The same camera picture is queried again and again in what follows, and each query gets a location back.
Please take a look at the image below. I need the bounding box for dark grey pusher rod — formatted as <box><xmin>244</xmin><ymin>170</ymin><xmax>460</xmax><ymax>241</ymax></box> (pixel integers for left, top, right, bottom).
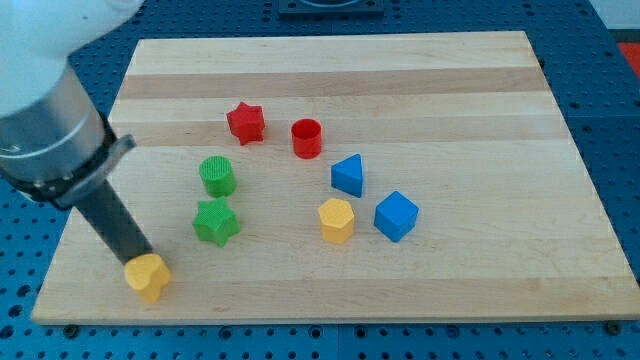
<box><xmin>75</xmin><ymin>181</ymin><xmax>153</xmax><ymax>264</ymax></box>

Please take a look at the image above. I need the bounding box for black clamp flange mount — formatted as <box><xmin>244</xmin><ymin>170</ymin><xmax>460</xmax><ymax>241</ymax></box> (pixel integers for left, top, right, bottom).
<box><xmin>1</xmin><ymin>112</ymin><xmax>136</xmax><ymax>210</ymax></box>

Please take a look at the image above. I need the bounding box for yellow heart block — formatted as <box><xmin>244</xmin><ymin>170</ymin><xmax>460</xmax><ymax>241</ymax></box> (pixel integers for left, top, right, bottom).
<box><xmin>124</xmin><ymin>253</ymin><xmax>171</xmax><ymax>304</ymax></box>

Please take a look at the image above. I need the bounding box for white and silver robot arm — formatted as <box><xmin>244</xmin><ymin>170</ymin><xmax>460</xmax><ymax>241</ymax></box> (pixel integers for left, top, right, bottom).
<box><xmin>1</xmin><ymin>0</ymin><xmax>153</xmax><ymax>263</ymax></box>

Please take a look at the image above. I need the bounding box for green star block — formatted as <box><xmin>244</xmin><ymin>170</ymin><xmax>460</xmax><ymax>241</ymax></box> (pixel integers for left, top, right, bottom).
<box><xmin>192</xmin><ymin>197</ymin><xmax>241</xmax><ymax>248</ymax></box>

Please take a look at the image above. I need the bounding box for red star block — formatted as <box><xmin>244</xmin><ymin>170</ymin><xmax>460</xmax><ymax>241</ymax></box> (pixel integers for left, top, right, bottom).
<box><xmin>226</xmin><ymin>102</ymin><xmax>266</xmax><ymax>146</ymax></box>

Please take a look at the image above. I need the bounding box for green cylinder block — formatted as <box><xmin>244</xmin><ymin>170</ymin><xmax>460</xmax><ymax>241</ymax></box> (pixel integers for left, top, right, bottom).
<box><xmin>199</xmin><ymin>156</ymin><xmax>237</xmax><ymax>198</ymax></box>

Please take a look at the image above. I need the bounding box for red cylinder block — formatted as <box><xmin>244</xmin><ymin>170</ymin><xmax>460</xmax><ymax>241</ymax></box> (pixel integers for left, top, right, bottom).
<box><xmin>291</xmin><ymin>118</ymin><xmax>322</xmax><ymax>159</ymax></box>

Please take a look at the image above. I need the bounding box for yellow hexagon block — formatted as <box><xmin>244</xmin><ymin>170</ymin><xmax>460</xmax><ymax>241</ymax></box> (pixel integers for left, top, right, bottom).
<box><xmin>318</xmin><ymin>198</ymin><xmax>355</xmax><ymax>244</ymax></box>

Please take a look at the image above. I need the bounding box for blue triangle block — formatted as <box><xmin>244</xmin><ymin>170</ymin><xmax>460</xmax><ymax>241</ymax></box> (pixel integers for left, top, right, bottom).
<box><xmin>331</xmin><ymin>154</ymin><xmax>364</xmax><ymax>198</ymax></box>

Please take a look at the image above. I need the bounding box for blue cube block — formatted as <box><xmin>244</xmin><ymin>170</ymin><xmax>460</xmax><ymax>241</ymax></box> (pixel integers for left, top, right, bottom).
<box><xmin>374</xmin><ymin>191</ymin><xmax>419</xmax><ymax>243</ymax></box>

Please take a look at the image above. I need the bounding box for wooden board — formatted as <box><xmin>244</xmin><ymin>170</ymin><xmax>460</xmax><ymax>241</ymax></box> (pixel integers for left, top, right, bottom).
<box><xmin>32</xmin><ymin>31</ymin><xmax>639</xmax><ymax>325</ymax></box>

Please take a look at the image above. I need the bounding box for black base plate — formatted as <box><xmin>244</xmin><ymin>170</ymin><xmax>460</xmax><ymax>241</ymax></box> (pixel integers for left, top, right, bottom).
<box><xmin>274</xmin><ymin>0</ymin><xmax>385</xmax><ymax>16</ymax></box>

